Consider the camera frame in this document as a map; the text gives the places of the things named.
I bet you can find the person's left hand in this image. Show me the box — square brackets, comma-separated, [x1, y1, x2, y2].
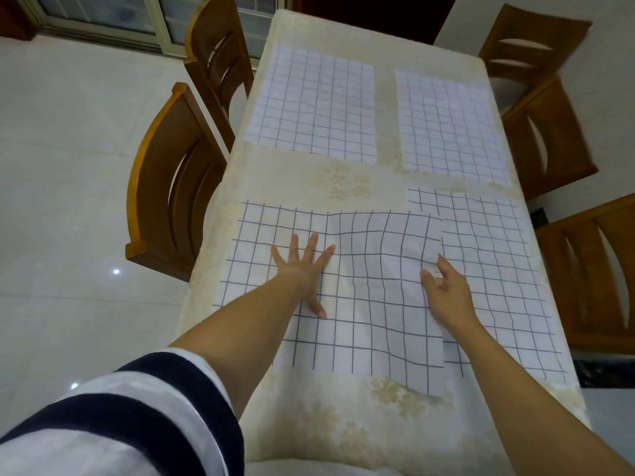
[270, 233, 337, 321]

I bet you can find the person's right hand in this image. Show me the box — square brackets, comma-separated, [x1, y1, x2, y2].
[419, 253, 486, 338]

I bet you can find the earlier checked cloth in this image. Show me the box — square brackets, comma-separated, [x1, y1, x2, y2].
[212, 200, 446, 398]

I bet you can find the person's right forearm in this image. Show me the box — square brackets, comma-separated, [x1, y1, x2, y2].
[444, 323, 635, 476]

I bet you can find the person's left forearm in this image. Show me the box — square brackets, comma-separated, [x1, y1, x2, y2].
[171, 274, 318, 422]

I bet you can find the table with cream floral tablecloth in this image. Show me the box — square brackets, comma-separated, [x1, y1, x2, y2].
[173, 8, 594, 476]

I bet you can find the wooden dining chair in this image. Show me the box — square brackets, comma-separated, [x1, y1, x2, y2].
[534, 192, 635, 356]
[501, 73, 600, 202]
[478, 3, 594, 93]
[124, 82, 230, 283]
[183, 0, 255, 154]

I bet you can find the glass sliding door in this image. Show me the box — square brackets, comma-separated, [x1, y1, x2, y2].
[12, 0, 294, 60]

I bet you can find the dark red wooden cabinet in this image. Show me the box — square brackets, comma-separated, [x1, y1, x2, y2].
[0, 0, 38, 41]

